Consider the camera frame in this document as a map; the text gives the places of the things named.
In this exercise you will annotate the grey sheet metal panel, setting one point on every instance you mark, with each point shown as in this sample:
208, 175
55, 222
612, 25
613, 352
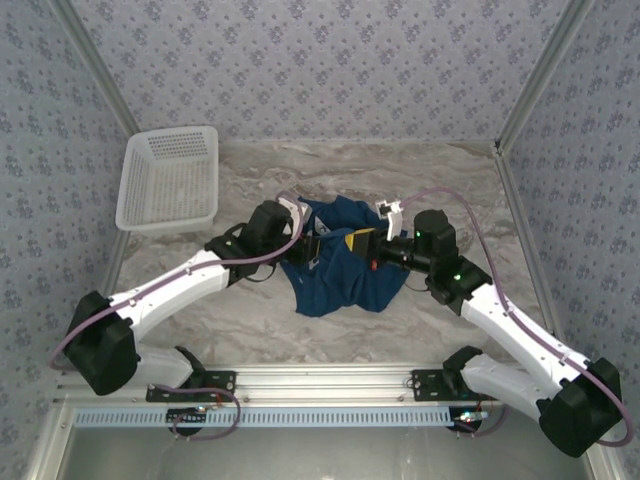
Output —
320, 455

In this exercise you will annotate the blue t-shirt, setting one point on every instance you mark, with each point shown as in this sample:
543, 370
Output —
350, 285

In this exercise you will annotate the small black electronics board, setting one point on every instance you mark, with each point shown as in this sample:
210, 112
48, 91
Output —
470, 420
185, 417

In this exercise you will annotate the aluminium frame post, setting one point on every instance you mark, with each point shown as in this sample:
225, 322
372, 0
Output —
545, 75
100, 75

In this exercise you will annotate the white perforated plastic basket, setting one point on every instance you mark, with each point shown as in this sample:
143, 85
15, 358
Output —
170, 185

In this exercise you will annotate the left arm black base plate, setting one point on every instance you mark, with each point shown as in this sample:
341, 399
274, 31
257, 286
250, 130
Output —
220, 385

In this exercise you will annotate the aluminium slotted frame beam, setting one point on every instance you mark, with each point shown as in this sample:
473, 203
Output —
320, 382

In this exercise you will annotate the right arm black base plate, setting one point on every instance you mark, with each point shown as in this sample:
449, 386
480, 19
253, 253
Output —
425, 385

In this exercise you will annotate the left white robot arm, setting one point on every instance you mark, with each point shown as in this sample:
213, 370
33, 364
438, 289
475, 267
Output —
165, 295

